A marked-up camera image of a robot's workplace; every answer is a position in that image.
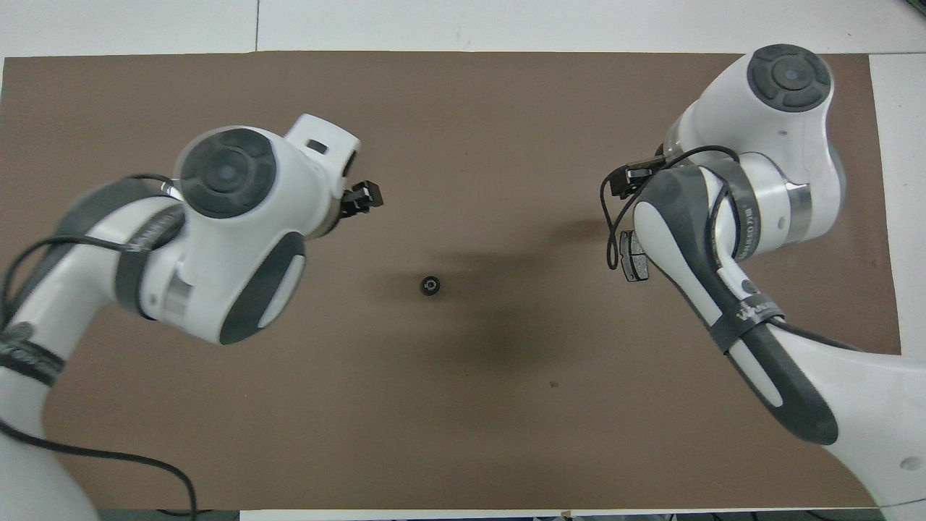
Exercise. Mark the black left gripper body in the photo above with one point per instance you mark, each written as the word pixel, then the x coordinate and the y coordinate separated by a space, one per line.
pixel 347 206

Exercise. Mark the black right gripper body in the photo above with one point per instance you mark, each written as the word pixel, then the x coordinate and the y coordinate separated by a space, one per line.
pixel 633 177

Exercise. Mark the large black bearing gear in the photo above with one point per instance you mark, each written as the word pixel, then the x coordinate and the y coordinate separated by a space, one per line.
pixel 430 286

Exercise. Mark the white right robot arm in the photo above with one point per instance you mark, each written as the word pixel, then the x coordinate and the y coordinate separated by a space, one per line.
pixel 781 145

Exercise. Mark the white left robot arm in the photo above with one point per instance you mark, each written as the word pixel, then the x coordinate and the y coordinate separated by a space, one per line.
pixel 239 239

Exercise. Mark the rectangular dark brake pad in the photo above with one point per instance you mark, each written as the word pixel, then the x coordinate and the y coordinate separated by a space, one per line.
pixel 634 260

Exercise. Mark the brown table mat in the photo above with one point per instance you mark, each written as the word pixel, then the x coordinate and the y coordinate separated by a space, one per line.
pixel 470 108

